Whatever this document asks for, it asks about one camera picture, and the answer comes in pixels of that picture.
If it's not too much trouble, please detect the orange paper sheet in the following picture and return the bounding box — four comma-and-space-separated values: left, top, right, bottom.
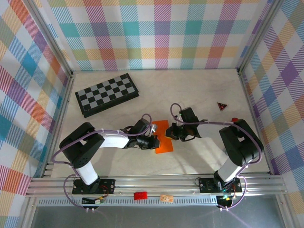
151, 120, 174, 155

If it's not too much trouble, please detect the black and grey chessboard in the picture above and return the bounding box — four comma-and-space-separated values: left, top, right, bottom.
75, 73, 140, 119

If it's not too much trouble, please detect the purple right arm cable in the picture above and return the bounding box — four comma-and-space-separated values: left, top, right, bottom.
170, 103, 263, 211

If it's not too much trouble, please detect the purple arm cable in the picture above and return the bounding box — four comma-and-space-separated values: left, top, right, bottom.
170, 103, 263, 211
51, 114, 154, 211

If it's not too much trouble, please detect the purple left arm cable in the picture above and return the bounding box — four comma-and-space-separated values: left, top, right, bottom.
51, 114, 154, 211

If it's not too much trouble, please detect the wide aluminium base rail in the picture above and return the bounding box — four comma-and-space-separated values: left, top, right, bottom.
26, 175, 287, 197

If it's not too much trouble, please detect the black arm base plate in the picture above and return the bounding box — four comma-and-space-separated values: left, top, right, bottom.
72, 178, 116, 195
199, 177, 243, 193

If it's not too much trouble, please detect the slotted grey cable duct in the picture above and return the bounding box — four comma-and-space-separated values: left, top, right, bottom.
38, 196, 235, 207

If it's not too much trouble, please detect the aluminium side rail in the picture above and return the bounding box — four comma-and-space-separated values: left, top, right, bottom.
237, 70, 273, 175
40, 72, 76, 179

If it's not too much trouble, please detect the small circuit board with wires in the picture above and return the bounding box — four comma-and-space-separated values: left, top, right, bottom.
217, 195, 235, 209
82, 196, 105, 205

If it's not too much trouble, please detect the aluminium frame post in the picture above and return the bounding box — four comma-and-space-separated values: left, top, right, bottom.
22, 0, 74, 76
237, 0, 285, 73

